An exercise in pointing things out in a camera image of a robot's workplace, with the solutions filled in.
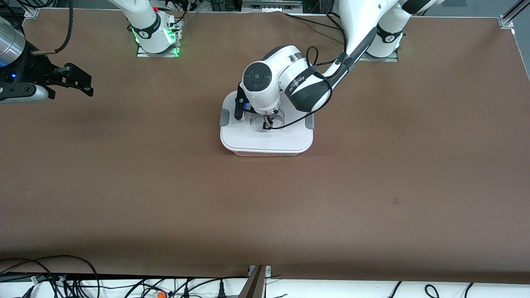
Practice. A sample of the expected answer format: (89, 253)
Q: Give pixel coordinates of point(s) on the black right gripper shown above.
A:
(36, 69)

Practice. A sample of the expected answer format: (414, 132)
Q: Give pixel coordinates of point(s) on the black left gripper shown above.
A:
(264, 125)

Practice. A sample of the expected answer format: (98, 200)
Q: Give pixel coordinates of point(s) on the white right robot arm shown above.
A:
(145, 20)

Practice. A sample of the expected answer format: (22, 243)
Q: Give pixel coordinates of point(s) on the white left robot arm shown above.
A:
(265, 93)

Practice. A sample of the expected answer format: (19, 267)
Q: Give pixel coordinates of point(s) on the white plastic box base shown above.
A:
(265, 154)

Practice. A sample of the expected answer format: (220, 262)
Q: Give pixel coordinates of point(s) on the large table cover sheet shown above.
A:
(372, 186)

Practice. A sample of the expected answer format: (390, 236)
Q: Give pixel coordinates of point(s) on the black power plug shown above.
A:
(222, 291)

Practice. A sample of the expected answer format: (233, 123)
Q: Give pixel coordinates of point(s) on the aluminium corner profile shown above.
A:
(511, 14)

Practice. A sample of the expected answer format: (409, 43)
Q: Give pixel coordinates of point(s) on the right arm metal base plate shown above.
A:
(143, 54)

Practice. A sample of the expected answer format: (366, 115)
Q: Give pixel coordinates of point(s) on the aluminium profile post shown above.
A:
(256, 283)

